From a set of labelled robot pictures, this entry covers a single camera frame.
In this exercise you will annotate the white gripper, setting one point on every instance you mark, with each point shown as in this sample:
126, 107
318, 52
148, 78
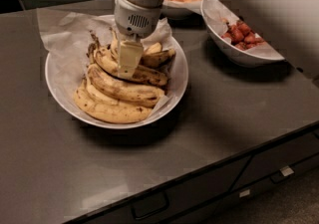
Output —
136, 19

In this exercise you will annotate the spotted banana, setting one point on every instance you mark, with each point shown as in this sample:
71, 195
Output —
101, 55
154, 60
144, 95

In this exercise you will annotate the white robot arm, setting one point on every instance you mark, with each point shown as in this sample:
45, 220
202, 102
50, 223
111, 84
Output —
290, 26

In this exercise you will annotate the small back banana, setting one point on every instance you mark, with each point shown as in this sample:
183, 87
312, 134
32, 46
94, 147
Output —
154, 48

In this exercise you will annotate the pale inner banana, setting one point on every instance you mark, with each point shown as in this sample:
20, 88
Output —
98, 96

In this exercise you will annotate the bottom front banana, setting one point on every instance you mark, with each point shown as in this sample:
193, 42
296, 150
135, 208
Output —
112, 111

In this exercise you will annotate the large white banana bowl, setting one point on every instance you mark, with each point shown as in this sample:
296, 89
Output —
176, 86

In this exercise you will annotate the white bowl with orange fruit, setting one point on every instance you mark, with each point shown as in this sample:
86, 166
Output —
180, 10

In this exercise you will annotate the white bowl with strawberries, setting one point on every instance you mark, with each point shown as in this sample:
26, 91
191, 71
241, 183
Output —
229, 52

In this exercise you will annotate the white paper under bananas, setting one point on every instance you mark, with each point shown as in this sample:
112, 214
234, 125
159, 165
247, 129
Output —
67, 35

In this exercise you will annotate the paper liner under strawberries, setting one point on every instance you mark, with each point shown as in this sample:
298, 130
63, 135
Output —
216, 10

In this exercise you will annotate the red strawberries pile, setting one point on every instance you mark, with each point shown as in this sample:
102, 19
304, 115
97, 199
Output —
241, 36

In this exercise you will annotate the small silver drawer latch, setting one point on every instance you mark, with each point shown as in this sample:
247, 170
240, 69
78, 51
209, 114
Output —
244, 193

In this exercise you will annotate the left dark drawer handle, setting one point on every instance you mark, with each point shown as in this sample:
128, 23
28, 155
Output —
150, 206

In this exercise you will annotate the right drawer handle with latch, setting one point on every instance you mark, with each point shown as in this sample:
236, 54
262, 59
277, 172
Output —
282, 175

